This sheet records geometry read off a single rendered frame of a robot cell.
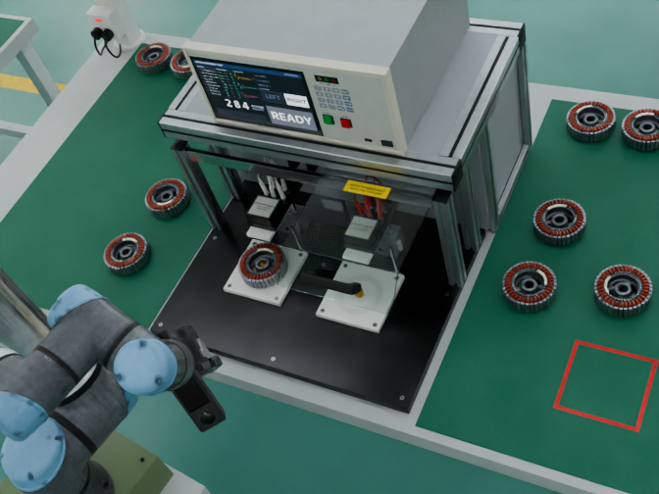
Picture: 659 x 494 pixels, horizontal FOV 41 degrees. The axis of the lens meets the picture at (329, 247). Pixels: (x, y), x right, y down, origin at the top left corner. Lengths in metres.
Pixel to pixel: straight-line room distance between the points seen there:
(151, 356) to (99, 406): 0.47
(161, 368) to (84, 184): 1.35
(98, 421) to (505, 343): 0.81
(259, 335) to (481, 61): 0.75
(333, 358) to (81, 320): 0.75
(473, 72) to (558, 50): 1.76
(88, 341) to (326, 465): 1.49
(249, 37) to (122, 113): 0.97
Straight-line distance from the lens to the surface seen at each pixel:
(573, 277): 1.92
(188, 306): 2.04
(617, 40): 3.60
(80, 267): 2.28
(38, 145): 2.68
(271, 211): 1.93
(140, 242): 2.20
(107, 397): 1.64
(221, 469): 2.70
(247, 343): 1.93
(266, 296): 1.97
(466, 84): 1.80
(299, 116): 1.73
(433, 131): 1.72
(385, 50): 1.60
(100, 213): 2.38
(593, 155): 2.14
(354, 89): 1.61
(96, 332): 1.22
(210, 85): 1.80
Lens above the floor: 2.32
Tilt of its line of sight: 50 degrees down
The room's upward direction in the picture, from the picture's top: 20 degrees counter-clockwise
